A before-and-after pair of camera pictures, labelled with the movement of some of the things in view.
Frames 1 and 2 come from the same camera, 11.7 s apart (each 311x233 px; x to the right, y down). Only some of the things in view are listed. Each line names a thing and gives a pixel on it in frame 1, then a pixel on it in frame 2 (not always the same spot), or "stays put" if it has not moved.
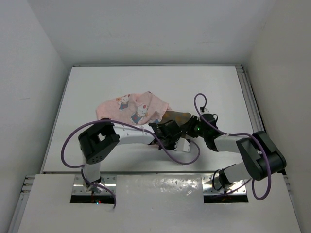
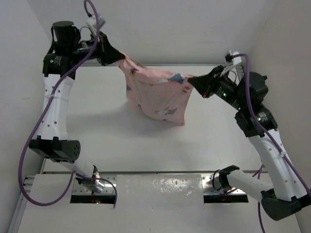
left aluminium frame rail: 14,226 stays put
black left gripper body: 169,143 -> 99,52
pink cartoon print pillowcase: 139,108 -> 163,95
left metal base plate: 109,181 stays put
